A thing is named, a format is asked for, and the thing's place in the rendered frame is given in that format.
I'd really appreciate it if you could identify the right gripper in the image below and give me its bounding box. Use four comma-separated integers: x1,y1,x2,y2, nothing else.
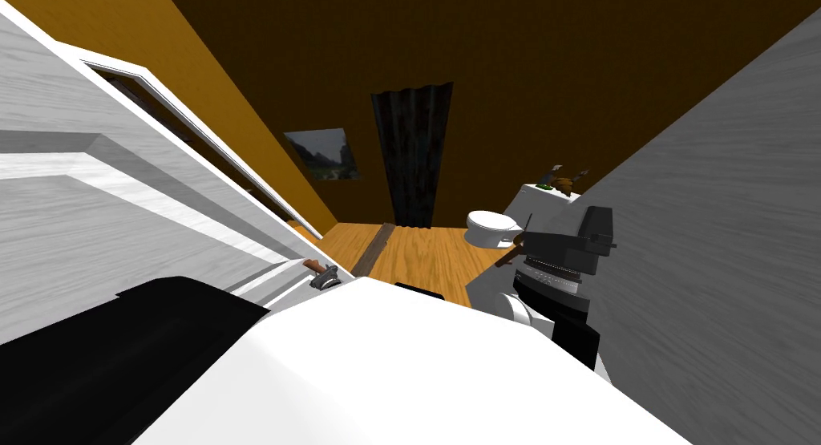
521,204,619,277

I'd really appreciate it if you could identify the white toilet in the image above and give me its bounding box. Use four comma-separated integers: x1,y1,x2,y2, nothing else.
464,208,525,250

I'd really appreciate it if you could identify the grey door leaf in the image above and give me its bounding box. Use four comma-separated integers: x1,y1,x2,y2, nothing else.
464,6,821,445

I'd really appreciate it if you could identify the black curtain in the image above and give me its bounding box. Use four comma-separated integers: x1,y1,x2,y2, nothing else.
370,82,455,229

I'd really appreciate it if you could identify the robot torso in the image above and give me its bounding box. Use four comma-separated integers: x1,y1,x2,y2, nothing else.
131,274,694,445

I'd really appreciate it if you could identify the white panelled door leaf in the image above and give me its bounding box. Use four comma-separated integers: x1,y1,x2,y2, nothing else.
0,0,355,345

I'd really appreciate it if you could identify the brown and grey door handle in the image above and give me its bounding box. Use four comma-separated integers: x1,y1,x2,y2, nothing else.
302,257,343,292

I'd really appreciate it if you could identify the landscape picture on wall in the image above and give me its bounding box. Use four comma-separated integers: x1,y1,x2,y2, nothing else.
283,127,362,182

